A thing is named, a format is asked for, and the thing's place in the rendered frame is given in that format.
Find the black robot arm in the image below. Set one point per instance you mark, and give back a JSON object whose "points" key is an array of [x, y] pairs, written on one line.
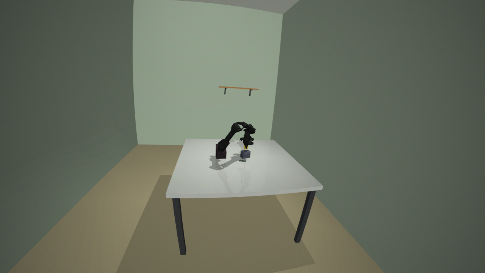
{"points": [[235, 128]]}

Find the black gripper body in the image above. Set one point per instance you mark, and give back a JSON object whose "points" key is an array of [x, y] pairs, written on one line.
{"points": [[246, 139]]}

